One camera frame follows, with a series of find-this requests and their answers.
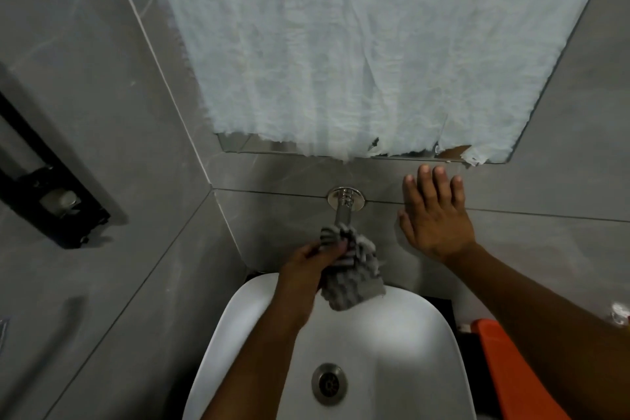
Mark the white paper mirror covering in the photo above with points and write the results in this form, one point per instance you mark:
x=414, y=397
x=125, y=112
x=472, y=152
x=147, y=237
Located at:
x=364, y=40

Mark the person's right forearm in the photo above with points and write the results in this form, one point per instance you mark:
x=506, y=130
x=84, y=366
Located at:
x=546, y=331

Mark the person's right thumb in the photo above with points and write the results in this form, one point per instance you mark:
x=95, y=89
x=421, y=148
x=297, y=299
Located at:
x=406, y=226

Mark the grey striped cleaning cloth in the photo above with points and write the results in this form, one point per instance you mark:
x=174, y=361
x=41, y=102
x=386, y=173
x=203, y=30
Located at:
x=352, y=272

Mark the person's right hand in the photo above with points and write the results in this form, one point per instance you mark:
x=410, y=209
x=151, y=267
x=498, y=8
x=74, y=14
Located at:
x=438, y=227

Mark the white ceramic sink basin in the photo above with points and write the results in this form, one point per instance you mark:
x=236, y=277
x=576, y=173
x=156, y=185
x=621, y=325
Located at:
x=364, y=360

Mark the chrome wall faucet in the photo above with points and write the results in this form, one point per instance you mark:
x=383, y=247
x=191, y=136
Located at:
x=345, y=203

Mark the chrome sink drain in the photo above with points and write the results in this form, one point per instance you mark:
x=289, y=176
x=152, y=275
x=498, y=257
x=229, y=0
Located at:
x=329, y=384

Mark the orange plastic object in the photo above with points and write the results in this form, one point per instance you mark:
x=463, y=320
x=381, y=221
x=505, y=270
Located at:
x=517, y=375

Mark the person's right middle finger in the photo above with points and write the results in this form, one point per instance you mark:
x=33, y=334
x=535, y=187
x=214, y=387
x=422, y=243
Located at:
x=427, y=184

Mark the person's left forearm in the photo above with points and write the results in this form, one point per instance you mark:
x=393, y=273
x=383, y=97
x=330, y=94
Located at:
x=256, y=365

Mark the person's left thumb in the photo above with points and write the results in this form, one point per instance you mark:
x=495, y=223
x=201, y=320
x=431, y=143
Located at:
x=330, y=250

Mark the person's left hand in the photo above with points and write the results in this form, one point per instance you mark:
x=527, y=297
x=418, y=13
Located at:
x=301, y=277

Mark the black wall holder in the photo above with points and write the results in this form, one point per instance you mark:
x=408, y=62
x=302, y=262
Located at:
x=47, y=188

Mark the wall mirror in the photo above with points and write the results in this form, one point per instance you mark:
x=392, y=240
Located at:
x=364, y=151

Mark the clear glass object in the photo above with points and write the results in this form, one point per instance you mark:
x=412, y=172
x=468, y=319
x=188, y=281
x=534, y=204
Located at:
x=621, y=312

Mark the person's right little finger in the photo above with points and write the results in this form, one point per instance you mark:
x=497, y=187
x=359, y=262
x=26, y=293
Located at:
x=458, y=192

